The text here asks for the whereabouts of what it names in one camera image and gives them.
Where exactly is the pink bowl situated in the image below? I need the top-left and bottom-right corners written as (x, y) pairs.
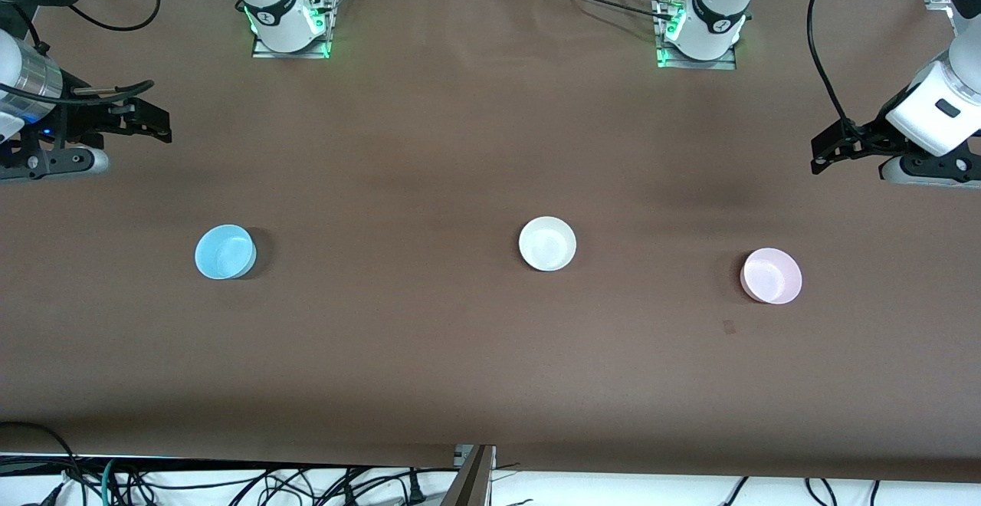
top-left (740, 247), bottom-right (804, 306)

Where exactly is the light blue bowl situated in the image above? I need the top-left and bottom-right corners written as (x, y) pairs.
top-left (194, 223), bottom-right (258, 281)

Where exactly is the white bowl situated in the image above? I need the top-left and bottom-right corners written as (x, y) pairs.
top-left (518, 215), bottom-right (578, 273)

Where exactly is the brown table cover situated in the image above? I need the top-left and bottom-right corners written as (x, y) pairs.
top-left (0, 0), bottom-right (981, 484)

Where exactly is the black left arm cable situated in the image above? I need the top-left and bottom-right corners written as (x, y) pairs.
top-left (805, 0), bottom-right (856, 128)

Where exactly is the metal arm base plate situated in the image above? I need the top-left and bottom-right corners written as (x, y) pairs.
top-left (654, 0), bottom-right (739, 72)
top-left (250, 0), bottom-right (340, 61)

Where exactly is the black looped floor cable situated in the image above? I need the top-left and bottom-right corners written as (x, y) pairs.
top-left (0, 420), bottom-right (84, 506)

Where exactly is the teal cable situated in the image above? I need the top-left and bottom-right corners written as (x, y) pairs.
top-left (98, 458), bottom-right (125, 506)

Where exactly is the black cable with plug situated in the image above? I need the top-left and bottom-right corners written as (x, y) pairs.
top-left (322, 469), bottom-right (427, 506)

